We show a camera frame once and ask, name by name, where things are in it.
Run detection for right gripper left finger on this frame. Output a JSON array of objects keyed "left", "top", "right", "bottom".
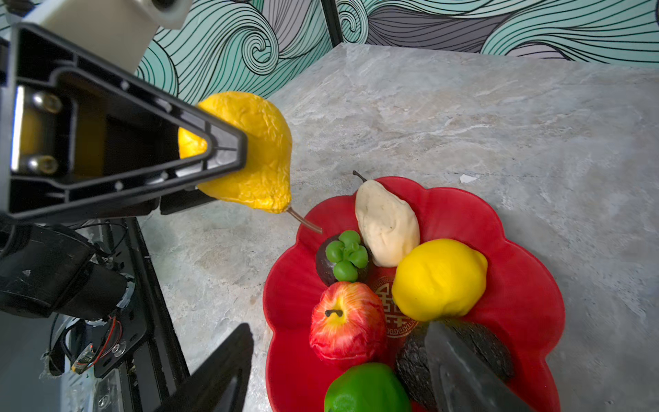
[{"left": 158, "top": 323, "right": 254, "bottom": 412}]

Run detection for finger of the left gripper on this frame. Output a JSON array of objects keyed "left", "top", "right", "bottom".
[
  {"left": 160, "top": 189, "right": 215, "bottom": 216},
  {"left": 1, "top": 23, "right": 247, "bottom": 223}
]

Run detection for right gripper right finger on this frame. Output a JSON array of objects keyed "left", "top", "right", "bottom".
[{"left": 424, "top": 322, "right": 531, "bottom": 412}]

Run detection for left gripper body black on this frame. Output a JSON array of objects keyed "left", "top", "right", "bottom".
[{"left": 1, "top": 218, "right": 129, "bottom": 321}]

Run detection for black avocado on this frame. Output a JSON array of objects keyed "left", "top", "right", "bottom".
[{"left": 395, "top": 319, "right": 514, "bottom": 411}]

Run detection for small yellow wrinkled fruit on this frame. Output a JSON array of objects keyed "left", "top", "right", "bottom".
[{"left": 197, "top": 91, "right": 323, "bottom": 234}]

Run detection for green lime fruit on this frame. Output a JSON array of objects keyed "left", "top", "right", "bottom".
[{"left": 324, "top": 363, "right": 413, "bottom": 412}]

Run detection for red flower-shaped fruit bowl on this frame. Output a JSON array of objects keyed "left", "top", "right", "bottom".
[{"left": 263, "top": 177, "right": 566, "bottom": 411}]

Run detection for yellow lemon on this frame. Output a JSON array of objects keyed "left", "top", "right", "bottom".
[{"left": 391, "top": 239, "right": 488, "bottom": 322}]

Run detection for pale yellow pear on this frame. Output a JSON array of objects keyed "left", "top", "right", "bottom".
[{"left": 355, "top": 173, "right": 420, "bottom": 268}]

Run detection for dark purple mangosteen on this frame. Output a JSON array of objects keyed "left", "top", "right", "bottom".
[{"left": 315, "top": 230, "right": 373, "bottom": 287}]

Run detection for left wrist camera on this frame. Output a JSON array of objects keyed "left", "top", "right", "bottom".
[{"left": 24, "top": 0, "right": 192, "bottom": 73}]

